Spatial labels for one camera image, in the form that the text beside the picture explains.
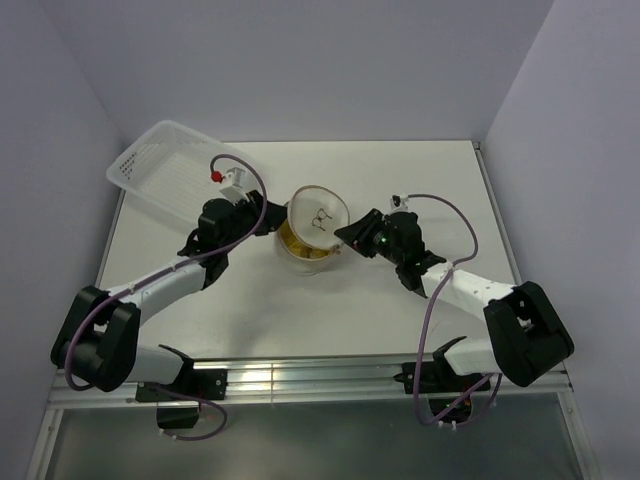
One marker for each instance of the white plastic mesh basket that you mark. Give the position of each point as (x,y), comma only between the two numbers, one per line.
(169,168)

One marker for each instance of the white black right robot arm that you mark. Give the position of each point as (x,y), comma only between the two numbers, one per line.
(526,337)

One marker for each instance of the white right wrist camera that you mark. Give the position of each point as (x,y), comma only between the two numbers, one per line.
(398,203)

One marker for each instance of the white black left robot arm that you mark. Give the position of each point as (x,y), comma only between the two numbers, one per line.
(98,344)

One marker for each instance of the round mesh laundry bag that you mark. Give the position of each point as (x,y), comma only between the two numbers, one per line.
(314,212)

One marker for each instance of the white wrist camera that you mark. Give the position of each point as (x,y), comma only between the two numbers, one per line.
(231,184)
(398,203)

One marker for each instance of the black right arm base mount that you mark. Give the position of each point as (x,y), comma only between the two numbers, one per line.
(439,379)

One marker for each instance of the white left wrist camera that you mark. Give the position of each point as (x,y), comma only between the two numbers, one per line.
(231,184)

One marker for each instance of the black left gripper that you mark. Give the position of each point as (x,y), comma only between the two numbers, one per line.
(276,215)

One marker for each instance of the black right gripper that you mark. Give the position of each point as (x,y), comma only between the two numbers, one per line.
(359,232)

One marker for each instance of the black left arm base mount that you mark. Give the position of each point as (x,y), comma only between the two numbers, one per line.
(182,404)

